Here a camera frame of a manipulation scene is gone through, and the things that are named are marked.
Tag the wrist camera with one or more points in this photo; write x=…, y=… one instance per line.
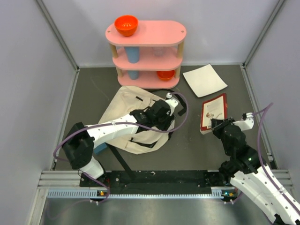
x=172, y=102
x=246, y=122

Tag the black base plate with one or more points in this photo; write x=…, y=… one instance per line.
x=164, y=182

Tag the blue cup middle shelf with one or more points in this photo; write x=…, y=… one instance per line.
x=132, y=53

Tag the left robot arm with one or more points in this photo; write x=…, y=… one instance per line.
x=81, y=140

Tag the orange bowl bottom shelf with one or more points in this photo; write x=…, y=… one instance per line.
x=166, y=75

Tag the beige canvas backpack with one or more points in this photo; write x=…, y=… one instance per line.
x=129, y=98

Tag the orange bowl on top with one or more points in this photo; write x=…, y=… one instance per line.
x=126, y=25

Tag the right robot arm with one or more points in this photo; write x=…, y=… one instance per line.
x=247, y=171

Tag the white square plate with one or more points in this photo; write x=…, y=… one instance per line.
x=204, y=81

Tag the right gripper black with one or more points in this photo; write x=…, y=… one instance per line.
x=215, y=122

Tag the blue cup shelf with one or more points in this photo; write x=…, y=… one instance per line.
x=133, y=75
x=132, y=53

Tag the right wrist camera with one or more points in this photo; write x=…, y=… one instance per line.
x=246, y=122

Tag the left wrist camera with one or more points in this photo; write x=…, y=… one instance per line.
x=172, y=102

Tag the aluminium frame post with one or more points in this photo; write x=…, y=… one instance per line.
x=278, y=7

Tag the red bordered white book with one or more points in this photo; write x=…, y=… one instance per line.
x=215, y=108

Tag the clear glass cup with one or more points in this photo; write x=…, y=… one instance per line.
x=158, y=51

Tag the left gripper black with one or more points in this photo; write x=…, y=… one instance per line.
x=168, y=119

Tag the pink three-tier shelf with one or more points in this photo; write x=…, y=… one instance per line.
x=162, y=33

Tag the blue cup bottom shelf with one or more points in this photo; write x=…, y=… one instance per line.
x=133, y=75

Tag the teal blue small book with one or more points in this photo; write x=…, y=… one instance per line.
x=100, y=148

